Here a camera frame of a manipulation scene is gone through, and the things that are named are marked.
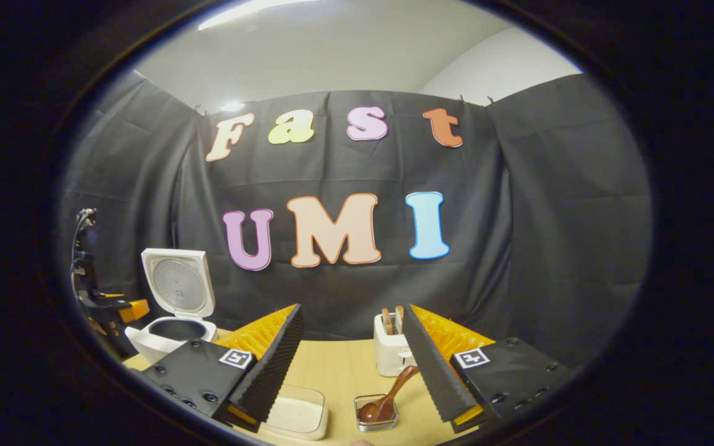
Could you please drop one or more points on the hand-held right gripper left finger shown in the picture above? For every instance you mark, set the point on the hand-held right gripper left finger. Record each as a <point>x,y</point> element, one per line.
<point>270,365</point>

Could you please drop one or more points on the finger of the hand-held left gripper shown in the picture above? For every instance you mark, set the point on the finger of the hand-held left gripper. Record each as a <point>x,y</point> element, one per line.
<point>134,310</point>

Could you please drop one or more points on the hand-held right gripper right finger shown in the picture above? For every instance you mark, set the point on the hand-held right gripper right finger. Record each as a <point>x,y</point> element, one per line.
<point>434,365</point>

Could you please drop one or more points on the white rice cooker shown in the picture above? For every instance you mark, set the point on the white rice cooker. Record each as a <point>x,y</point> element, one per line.
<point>177,285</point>

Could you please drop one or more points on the brown wooden spoon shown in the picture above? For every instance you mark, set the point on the brown wooden spoon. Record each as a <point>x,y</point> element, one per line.
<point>374,410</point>

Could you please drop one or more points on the clear chopstick holder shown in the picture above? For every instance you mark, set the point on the clear chopstick holder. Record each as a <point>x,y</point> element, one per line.
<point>388,426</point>

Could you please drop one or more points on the white toaster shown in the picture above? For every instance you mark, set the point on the white toaster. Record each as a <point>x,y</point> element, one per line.
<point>388,353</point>

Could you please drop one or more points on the toast bread slice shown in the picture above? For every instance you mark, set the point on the toast bread slice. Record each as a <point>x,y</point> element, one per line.
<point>387,322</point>
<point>399,317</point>

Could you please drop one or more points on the clear plastic container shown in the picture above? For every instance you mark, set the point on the clear plastic container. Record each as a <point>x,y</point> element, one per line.
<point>323,427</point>

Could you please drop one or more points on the black backdrop cloth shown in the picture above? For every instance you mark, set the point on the black backdrop cloth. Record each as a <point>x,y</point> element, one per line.
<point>344,291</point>

